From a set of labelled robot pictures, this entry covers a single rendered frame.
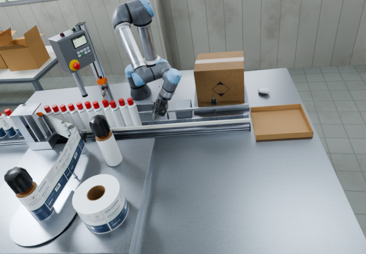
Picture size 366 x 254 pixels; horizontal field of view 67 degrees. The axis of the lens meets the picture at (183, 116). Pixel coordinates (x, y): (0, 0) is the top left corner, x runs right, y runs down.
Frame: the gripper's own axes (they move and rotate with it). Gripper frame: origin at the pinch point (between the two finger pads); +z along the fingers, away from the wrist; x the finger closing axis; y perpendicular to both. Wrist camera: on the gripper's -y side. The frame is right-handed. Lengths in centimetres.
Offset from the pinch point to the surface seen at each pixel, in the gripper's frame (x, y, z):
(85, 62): -47, -6, -16
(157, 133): 4.4, 5.8, 6.2
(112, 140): -18.6, 30.0, -1.4
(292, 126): 73, 4, -31
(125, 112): -17.8, 2.0, 1.5
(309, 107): 161, -120, 15
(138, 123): -8.6, 1.9, 6.9
